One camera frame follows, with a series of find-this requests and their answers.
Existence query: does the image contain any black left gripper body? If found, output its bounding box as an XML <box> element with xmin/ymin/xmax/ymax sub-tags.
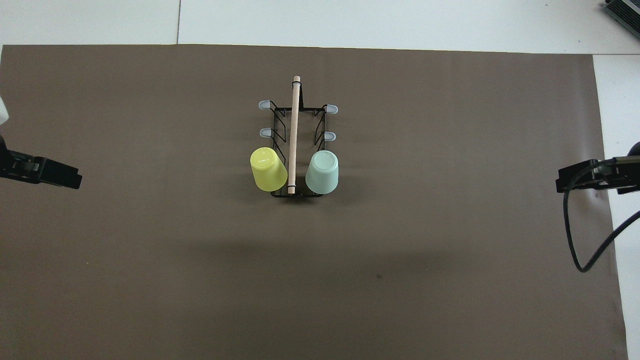
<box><xmin>0</xmin><ymin>135</ymin><xmax>47</xmax><ymax>182</ymax></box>

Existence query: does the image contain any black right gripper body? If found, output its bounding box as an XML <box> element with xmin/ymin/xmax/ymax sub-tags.
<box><xmin>595</xmin><ymin>156</ymin><xmax>640</xmax><ymax>195</ymax></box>

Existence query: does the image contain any yellow plastic cup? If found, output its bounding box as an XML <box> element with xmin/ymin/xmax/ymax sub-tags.
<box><xmin>250</xmin><ymin>147</ymin><xmax>289</xmax><ymax>192</ymax></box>

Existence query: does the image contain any light green plastic cup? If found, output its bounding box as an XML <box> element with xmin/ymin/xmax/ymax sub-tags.
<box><xmin>305</xmin><ymin>150</ymin><xmax>339</xmax><ymax>195</ymax></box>

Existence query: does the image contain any brown table mat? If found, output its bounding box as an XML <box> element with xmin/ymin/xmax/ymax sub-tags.
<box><xmin>0</xmin><ymin>44</ymin><xmax>630</xmax><ymax>360</ymax></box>

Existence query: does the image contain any dark ribbed device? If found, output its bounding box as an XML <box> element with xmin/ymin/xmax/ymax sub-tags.
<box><xmin>602</xmin><ymin>0</ymin><xmax>640</xmax><ymax>26</ymax></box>

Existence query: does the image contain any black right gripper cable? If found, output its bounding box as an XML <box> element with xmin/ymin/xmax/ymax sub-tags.
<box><xmin>563</xmin><ymin>157</ymin><xmax>640</xmax><ymax>274</ymax></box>

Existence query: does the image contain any black wire cup rack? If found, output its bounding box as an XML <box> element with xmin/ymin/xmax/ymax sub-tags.
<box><xmin>257</xmin><ymin>75</ymin><xmax>339</xmax><ymax>199</ymax></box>

